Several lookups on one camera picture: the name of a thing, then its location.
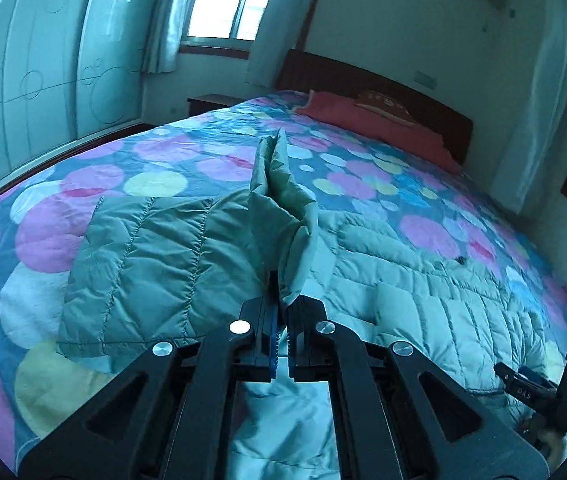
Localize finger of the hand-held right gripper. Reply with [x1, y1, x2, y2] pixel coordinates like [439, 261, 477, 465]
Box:
[494, 362, 562, 403]

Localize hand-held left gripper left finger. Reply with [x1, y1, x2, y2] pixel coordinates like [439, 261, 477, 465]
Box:
[16, 270, 280, 480]

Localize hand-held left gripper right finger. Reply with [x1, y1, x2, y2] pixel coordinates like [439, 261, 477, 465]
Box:
[287, 299, 550, 480]

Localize green puffer jacket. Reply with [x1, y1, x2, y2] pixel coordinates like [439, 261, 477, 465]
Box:
[57, 129, 567, 480]

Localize person's right hand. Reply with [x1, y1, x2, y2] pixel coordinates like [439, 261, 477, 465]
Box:
[544, 435, 567, 476]

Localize dotted bed cover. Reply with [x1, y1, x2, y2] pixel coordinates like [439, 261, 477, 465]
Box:
[0, 90, 567, 476]

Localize red pillow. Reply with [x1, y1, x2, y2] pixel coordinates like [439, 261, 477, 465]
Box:
[291, 89, 464, 174]

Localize long white curtain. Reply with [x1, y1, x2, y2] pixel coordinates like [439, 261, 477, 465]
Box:
[487, 0, 567, 217]

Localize wooden nightstand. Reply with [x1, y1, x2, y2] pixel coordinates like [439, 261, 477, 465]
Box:
[187, 93, 245, 117]

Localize wooden headboard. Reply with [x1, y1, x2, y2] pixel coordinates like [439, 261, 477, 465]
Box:
[276, 49, 474, 164]

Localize short white curtain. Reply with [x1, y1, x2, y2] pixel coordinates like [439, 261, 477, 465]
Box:
[244, 0, 332, 89]
[140, 0, 205, 77]

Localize bright window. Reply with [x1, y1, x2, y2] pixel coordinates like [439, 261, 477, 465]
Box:
[182, 0, 285, 47]

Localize patterned sliding-door wardrobe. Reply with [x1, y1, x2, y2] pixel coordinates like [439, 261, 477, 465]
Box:
[0, 0, 165, 217]

